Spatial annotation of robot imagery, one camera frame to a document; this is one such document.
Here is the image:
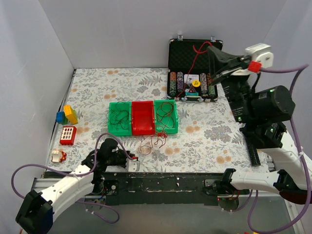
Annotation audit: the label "black microphone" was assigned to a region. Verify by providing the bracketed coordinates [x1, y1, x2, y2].
[245, 138, 261, 167]

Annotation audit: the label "wire bundle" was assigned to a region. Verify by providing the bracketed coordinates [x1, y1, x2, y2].
[139, 41, 213, 156]

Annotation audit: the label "red wire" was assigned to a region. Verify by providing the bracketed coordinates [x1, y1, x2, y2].
[156, 102, 176, 129]

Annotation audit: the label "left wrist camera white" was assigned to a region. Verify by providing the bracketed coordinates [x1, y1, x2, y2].
[126, 154, 140, 173]

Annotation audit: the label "purple cable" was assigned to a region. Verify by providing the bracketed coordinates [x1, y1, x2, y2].
[238, 63, 312, 234]
[11, 133, 137, 224]

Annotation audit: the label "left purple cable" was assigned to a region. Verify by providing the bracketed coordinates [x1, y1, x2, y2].
[11, 133, 137, 224]

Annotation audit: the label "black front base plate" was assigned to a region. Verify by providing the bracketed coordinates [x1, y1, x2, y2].
[75, 172, 252, 207]

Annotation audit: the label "black poker chip case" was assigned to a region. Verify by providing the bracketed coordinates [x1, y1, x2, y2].
[167, 35, 223, 102]

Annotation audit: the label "green bin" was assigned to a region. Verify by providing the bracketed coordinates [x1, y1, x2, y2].
[154, 100, 178, 134]
[107, 102, 132, 136]

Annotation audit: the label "stacked toy bricks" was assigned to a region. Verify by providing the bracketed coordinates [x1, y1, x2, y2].
[56, 105, 78, 125]

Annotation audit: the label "red bin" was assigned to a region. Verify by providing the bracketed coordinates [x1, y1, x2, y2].
[131, 101, 155, 136]

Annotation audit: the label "small red white toy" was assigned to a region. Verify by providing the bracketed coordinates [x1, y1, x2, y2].
[51, 150, 67, 163]

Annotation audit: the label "aluminium frame rail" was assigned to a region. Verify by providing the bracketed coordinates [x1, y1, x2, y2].
[31, 178, 279, 197]

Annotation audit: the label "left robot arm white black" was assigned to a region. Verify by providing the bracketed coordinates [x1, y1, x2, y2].
[16, 138, 133, 234]

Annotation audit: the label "right green bin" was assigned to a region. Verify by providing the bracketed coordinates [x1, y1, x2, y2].
[154, 100, 178, 134]

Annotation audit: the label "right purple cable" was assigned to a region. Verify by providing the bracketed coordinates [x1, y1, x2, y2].
[238, 63, 312, 234]

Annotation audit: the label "floral table mat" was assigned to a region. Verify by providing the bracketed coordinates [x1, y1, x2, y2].
[48, 69, 269, 173]

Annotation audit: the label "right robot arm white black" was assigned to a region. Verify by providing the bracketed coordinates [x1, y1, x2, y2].
[207, 43, 312, 204]

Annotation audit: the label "red white toy block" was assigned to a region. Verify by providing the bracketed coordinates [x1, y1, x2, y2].
[59, 126, 77, 145]

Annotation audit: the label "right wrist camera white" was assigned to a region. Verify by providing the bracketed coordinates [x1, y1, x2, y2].
[245, 43, 274, 73]

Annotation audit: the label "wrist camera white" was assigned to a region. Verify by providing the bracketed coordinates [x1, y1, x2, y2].
[126, 154, 140, 173]
[245, 43, 274, 73]

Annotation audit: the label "left green bin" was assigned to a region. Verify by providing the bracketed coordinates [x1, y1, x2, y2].
[107, 102, 132, 136]

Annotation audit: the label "black wire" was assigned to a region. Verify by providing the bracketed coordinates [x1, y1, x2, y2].
[108, 101, 131, 130]

